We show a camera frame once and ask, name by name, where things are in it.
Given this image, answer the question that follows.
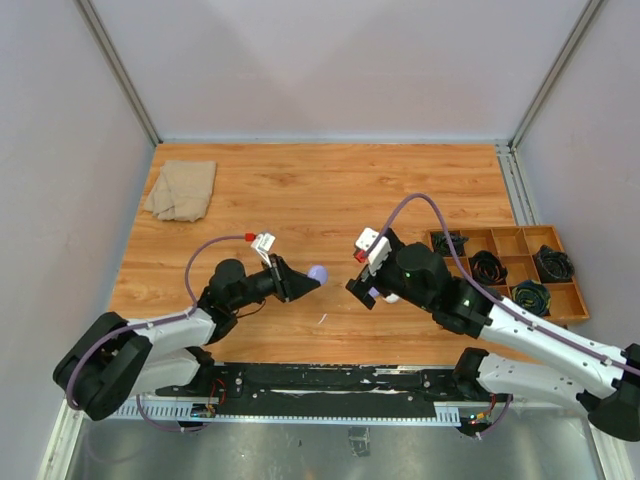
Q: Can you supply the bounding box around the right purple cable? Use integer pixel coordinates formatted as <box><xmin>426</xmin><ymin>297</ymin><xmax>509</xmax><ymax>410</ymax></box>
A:
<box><xmin>355</xmin><ymin>192</ymin><xmax>640</xmax><ymax>376</ymax></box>

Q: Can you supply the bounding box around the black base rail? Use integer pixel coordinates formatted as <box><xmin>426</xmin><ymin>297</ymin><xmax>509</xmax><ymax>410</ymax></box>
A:
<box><xmin>155</xmin><ymin>363</ymin><xmax>491</xmax><ymax>415</ymax></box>

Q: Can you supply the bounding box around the white cable duct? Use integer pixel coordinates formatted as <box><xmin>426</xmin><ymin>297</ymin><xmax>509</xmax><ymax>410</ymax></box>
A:
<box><xmin>110</xmin><ymin>400</ymin><xmax>462</xmax><ymax>427</ymax></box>

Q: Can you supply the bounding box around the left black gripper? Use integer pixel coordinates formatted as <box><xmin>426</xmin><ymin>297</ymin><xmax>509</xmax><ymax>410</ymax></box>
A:
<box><xmin>231</xmin><ymin>253</ymin><xmax>321</xmax><ymax>311</ymax></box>

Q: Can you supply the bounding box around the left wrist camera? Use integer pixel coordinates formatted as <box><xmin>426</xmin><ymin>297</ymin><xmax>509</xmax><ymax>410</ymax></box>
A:
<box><xmin>250</xmin><ymin>231</ymin><xmax>276</xmax><ymax>267</ymax></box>

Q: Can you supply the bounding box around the wooden compartment tray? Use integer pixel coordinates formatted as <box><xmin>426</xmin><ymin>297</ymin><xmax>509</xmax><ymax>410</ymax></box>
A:
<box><xmin>424</xmin><ymin>225</ymin><xmax>589</xmax><ymax>326</ymax></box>

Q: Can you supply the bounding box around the black rolled strap right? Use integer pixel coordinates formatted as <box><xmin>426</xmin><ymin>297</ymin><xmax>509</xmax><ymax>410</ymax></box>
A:
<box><xmin>532</xmin><ymin>243</ymin><xmax>575</xmax><ymax>281</ymax></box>

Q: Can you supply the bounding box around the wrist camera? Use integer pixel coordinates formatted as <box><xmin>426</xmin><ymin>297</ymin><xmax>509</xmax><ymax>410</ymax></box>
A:
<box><xmin>250</xmin><ymin>231</ymin><xmax>276</xmax><ymax>267</ymax></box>
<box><xmin>354</xmin><ymin>227</ymin><xmax>392</xmax><ymax>276</ymax></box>

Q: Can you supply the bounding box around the black rolled strap middle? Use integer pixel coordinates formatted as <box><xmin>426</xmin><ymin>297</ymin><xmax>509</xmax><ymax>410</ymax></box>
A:
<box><xmin>468</xmin><ymin>249</ymin><xmax>508</xmax><ymax>286</ymax></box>

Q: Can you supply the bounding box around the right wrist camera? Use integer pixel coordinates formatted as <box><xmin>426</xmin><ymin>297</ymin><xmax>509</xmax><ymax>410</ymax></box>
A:
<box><xmin>354</xmin><ymin>227</ymin><xmax>392</xmax><ymax>276</ymax></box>

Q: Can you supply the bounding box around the beige folded cloth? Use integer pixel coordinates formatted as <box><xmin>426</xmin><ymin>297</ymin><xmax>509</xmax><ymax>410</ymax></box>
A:
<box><xmin>143</xmin><ymin>160</ymin><xmax>217</xmax><ymax>222</ymax></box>

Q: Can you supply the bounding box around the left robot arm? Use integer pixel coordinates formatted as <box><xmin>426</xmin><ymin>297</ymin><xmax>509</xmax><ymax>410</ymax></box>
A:
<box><xmin>53</xmin><ymin>254</ymin><xmax>328</xmax><ymax>421</ymax></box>

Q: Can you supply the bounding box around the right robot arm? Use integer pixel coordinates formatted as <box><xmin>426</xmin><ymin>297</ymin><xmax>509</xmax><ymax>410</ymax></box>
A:
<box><xmin>347</xmin><ymin>228</ymin><xmax>639</xmax><ymax>442</ymax></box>

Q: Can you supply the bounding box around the black rolled strap top-left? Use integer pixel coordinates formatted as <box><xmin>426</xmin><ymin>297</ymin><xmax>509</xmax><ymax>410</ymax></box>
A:
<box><xmin>430</xmin><ymin>230</ymin><xmax>470</xmax><ymax>257</ymax></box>

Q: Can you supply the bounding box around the blue-green rolled strap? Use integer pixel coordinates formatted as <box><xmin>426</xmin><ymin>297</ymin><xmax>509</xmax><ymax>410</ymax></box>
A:
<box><xmin>510</xmin><ymin>279</ymin><xmax>552</xmax><ymax>317</ymax></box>

